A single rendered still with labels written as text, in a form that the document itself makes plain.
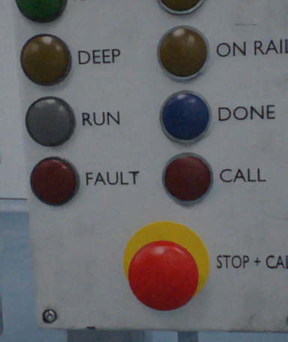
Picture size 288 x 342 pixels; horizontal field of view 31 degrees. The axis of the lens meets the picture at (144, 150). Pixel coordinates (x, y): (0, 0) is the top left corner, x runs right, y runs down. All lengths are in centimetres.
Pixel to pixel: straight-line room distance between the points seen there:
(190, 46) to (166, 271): 12
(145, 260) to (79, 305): 7
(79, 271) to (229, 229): 10
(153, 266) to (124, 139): 8
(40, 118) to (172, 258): 11
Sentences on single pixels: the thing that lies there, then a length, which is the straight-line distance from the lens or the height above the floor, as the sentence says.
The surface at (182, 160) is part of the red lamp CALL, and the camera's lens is 30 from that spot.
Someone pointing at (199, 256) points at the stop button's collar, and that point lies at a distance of 32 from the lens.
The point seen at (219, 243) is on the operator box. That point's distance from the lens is 32.
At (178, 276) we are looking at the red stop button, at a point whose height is 91.
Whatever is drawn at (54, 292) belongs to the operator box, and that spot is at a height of 88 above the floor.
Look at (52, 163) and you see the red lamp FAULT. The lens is 31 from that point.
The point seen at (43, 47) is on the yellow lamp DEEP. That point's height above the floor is 103.
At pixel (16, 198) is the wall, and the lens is 440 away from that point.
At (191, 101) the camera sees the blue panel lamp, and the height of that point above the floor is 100.
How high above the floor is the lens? 101
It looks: 8 degrees down
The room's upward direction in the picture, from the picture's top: 3 degrees counter-clockwise
